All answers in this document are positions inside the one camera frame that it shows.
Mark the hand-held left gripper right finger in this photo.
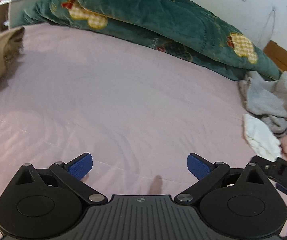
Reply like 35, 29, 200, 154
175, 153, 271, 205

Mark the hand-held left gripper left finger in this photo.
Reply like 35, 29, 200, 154
13, 152, 108, 205

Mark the white garment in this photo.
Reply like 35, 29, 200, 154
242, 114, 282, 162

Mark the grey garment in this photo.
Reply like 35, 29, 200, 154
238, 70, 287, 137

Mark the wooden headboard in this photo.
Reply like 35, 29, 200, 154
263, 40, 287, 77

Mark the green printed blanket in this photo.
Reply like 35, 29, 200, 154
8, 0, 282, 82

